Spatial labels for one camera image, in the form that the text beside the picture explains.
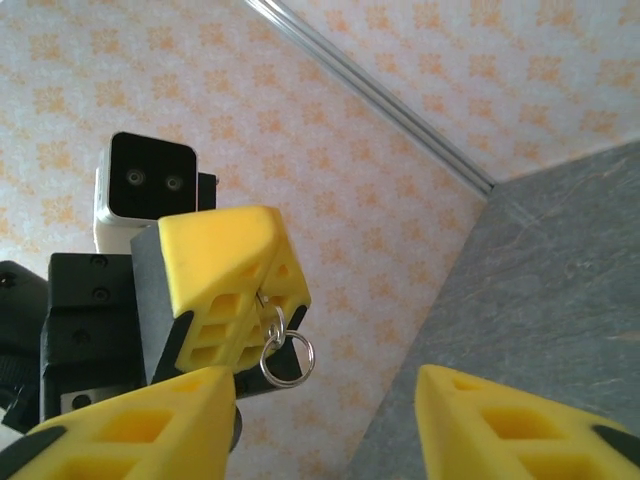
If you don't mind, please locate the aluminium frame post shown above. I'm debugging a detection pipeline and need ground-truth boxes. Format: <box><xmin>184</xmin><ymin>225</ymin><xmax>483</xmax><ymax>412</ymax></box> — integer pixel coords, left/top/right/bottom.
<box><xmin>243</xmin><ymin>0</ymin><xmax>497</xmax><ymax>197</ymax></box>

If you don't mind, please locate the small silver key ring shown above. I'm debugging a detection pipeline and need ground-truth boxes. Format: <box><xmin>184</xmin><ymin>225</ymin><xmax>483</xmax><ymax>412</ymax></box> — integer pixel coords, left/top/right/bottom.
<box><xmin>267</xmin><ymin>303</ymin><xmax>287</xmax><ymax>347</ymax></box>

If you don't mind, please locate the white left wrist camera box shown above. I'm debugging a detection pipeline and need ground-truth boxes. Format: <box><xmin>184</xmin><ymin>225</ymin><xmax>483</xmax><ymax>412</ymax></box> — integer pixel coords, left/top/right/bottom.
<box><xmin>92</xmin><ymin>130</ymin><xmax>220</xmax><ymax>254</ymax></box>

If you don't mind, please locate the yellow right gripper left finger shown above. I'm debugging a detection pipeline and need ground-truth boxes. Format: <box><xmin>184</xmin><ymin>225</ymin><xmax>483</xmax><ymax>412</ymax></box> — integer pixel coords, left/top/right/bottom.
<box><xmin>0</xmin><ymin>366</ymin><xmax>237</xmax><ymax>480</ymax></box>

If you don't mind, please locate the large silver key ring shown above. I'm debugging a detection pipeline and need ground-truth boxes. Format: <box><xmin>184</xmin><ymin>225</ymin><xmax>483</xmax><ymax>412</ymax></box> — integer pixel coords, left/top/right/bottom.
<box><xmin>258</xmin><ymin>331</ymin><xmax>317</xmax><ymax>389</ymax></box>

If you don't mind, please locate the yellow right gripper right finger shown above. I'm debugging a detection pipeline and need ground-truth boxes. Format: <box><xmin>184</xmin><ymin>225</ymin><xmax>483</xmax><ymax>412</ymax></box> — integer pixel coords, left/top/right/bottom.
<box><xmin>417</xmin><ymin>363</ymin><xmax>640</xmax><ymax>480</ymax></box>

